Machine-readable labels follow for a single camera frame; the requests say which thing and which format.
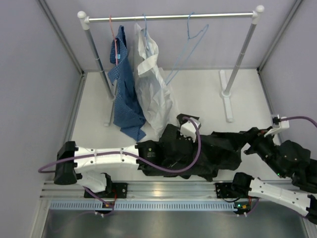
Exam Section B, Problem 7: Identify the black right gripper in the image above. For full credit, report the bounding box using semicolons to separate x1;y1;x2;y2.
225;126;286;179

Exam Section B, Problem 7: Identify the black pinstriped shirt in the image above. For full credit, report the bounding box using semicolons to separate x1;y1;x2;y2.
135;124;259;181

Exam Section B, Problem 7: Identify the light blue wire hanger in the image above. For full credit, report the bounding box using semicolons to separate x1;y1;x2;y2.
165;12;209;85

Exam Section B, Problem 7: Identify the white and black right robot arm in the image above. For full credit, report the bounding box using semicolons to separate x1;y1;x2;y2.
230;127;317;224

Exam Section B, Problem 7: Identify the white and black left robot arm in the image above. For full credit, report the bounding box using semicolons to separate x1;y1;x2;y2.
53;132;201;198

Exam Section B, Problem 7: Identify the white shirt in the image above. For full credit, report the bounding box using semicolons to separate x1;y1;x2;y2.
132;23;179;137

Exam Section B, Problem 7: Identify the blue checkered shirt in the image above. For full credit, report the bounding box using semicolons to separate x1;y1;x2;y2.
107;25;146;142

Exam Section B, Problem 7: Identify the silver clothes rack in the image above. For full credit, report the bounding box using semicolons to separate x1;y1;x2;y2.
77;5;264;122

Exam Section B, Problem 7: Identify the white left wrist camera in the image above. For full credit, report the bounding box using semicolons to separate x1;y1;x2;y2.
179;117;201;142

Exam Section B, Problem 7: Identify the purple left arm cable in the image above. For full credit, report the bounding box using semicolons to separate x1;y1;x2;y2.
38;117;203;174

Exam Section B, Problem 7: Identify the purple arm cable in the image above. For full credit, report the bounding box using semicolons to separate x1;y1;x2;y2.
278;115;317;128
38;117;203;174

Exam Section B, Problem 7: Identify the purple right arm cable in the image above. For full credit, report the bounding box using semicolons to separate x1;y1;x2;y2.
278;115;317;128

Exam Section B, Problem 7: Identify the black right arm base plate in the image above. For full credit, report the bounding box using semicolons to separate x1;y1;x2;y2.
215;182;245;201

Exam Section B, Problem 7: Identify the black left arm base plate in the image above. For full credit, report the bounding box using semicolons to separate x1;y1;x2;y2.
95;182;128;199

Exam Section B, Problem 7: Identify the blue slotted cable duct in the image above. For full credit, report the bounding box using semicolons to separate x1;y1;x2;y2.
50;200;237;212

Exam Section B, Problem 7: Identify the pink wire hanger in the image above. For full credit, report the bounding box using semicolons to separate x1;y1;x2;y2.
109;15;118;66

